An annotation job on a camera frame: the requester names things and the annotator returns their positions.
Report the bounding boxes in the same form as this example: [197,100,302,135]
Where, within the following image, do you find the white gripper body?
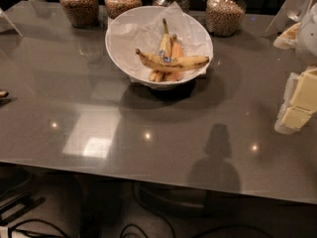
[274,72,299,135]

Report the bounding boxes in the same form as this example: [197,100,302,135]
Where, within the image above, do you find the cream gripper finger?
[290,66,317,112]
[281,106,312,130]

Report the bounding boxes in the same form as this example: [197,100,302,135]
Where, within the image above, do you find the yellow banana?
[136,49,210,72]
[150,19,172,82]

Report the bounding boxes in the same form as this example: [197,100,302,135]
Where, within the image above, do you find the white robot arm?
[273,4,317,135]

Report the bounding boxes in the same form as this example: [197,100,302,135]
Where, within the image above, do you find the banana at right edge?
[273,22,300,50]

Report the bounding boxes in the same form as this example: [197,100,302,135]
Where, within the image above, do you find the banana at edge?
[273,22,300,50]
[0,91,9,98]

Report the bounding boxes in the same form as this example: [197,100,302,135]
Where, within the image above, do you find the right orange-yellow banana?
[163,35,183,81]

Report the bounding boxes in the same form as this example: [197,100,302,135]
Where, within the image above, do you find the white bowl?
[104,5,214,91]

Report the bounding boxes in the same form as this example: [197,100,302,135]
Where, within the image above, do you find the banana at left edge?
[0,91,9,98]

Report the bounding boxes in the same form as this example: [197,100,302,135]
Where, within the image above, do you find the clear stand at right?
[263,0,316,38]

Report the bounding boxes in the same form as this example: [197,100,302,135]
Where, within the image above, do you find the clear stand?
[263,0,316,38]
[0,7,23,36]

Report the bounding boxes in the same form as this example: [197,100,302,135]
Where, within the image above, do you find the right glass jar of beans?
[206,0,247,37]

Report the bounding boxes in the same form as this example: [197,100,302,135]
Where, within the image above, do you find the white paper liner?
[107,1,214,83]

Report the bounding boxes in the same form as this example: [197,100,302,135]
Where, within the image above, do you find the left glass jar of grains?
[59,0,99,28]

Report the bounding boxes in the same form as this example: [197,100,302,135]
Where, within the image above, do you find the clear stand at left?
[0,7,23,36]

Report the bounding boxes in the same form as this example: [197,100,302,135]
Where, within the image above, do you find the black floor cable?
[119,181,275,238]

